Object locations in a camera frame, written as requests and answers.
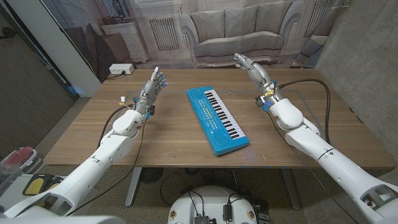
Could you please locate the white power outlet box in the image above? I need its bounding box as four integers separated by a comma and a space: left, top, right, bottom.
108, 63, 135, 75

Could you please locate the white connector with yellow wires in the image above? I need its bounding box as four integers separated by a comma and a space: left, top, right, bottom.
119, 96, 133, 109

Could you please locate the grey table leg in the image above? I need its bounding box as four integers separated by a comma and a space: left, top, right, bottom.
124, 167, 142, 208
281, 167, 302, 211

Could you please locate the blue toy piano keyboard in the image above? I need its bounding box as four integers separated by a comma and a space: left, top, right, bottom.
186, 86, 250, 157

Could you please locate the red and white case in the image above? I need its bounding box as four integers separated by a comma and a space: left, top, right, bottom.
1, 146, 43, 174

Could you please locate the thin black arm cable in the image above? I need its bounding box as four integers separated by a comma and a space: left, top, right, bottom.
65, 119, 147, 217
266, 110, 361, 224

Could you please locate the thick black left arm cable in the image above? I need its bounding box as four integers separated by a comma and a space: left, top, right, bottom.
96, 105, 134, 149

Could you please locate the black floor cable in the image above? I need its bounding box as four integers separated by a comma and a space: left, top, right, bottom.
159, 171, 206, 216

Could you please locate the printed living room backdrop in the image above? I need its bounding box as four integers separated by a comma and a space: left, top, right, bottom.
40, 0, 352, 83

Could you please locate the yellow and black foot pedal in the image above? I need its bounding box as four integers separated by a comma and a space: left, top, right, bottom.
43, 176, 65, 192
22, 174, 52, 196

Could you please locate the black power adapter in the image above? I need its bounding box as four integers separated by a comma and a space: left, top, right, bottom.
222, 203, 233, 222

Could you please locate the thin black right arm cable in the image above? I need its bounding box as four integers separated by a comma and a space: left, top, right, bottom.
266, 110, 361, 224

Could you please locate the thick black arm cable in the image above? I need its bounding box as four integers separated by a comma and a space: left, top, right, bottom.
96, 105, 134, 149
275, 78, 331, 146

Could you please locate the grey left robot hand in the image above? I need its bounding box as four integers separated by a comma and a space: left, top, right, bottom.
132, 66, 169, 116

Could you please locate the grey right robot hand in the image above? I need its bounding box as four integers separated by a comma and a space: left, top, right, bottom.
233, 52, 280, 103

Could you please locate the black round floor fan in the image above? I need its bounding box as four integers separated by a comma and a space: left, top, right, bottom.
139, 167, 164, 184

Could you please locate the white wall pillar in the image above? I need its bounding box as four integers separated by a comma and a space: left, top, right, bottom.
6, 0, 102, 98

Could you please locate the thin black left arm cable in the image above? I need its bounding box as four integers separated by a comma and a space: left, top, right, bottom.
65, 119, 147, 217

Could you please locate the white robot torso base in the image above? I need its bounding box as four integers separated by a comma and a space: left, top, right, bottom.
167, 185, 258, 224

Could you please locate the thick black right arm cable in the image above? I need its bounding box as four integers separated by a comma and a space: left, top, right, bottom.
275, 78, 331, 146

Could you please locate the clear plastic bin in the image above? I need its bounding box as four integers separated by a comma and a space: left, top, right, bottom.
0, 161, 24, 197

